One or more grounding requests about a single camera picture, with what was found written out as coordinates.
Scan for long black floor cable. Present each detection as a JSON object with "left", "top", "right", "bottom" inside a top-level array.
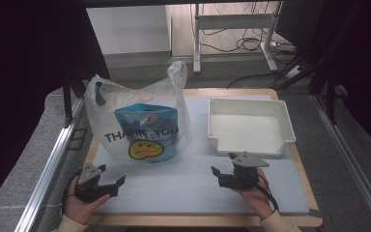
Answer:
[{"left": 226, "top": 72, "right": 291, "bottom": 90}]

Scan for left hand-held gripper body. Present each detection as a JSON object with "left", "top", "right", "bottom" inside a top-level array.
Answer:
[{"left": 73, "top": 162, "right": 108, "bottom": 204}]

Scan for dark curtain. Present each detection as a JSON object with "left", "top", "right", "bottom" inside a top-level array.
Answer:
[
  {"left": 275, "top": 0, "right": 371, "bottom": 160},
  {"left": 0, "top": 0, "right": 111, "bottom": 218}
]

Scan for blue snack pouch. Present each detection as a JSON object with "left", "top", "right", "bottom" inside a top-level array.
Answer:
[{"left": 114, "top": 103, "right": 179, "bottom": 163}]

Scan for white partition panel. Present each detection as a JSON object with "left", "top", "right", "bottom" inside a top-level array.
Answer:
[{"left": 86, "top": 4, "right": 172, "bottom": 56}]

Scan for tangle of black floor cables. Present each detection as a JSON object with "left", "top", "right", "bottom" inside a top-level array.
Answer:
[{"left": 199, "top": 2, "right": 299, "bottom": 55}]

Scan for black table bracket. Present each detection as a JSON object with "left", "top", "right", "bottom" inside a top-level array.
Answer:
[{"left": 67, "top": 128, "right": 89, "bottom": 151}]

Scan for white plastic shopping bag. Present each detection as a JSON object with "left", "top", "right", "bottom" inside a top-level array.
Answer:
[{"left": 84, "top": 61, "right": 191, "bottom": 164}]

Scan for person's right hand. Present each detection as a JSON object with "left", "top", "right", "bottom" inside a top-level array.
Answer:
[{"left": 236, "top": 170, "right": 276, "bottom": 221}]

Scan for aluminium rail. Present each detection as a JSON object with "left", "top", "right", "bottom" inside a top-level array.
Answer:
[
  {"left": 14, "top": 97, "right": 87, "bottom": 232},
  {"left": 310, "top": 93, "right": 371, "bottom": 232}
]

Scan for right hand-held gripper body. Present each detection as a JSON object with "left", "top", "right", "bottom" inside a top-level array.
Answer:
[{"left": 231, "top": 151, "right": 271, "bottom": 190}]

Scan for person's left hand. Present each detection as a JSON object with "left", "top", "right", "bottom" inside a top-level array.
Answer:
[{"left": 65, "top": 176, "right": 111, "bottom": 225}]

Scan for white power strip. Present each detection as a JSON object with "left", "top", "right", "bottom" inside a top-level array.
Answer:
[{"left": 284, "top": 65, "right": 304, "bottom": 80}]

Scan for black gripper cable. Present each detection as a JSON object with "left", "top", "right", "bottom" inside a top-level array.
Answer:
[{"left": 255, "top": 168, "right": 280, "bottom": 213}]

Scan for black stand legs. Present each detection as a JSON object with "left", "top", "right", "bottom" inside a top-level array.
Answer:
[
  {"left": 61, "top": 74, "right": 89, "bottom": 129},
  {"left": 276, "top": 47, "right": 350, "bottom": 126}
]

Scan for white plastic tray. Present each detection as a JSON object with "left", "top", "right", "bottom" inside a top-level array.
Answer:
[{"left": 207, "top": 97, "right": 297, "bottom": 159}]

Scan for pale blue table mat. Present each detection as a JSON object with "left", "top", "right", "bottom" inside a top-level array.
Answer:
[{"left": 93, "top": 94, "right": 310, "bottom": 216}]

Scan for white metal desk frame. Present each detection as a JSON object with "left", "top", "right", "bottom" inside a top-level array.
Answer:
[{"left": 191, "top": 1, "right": 284, "bottom": 73}]

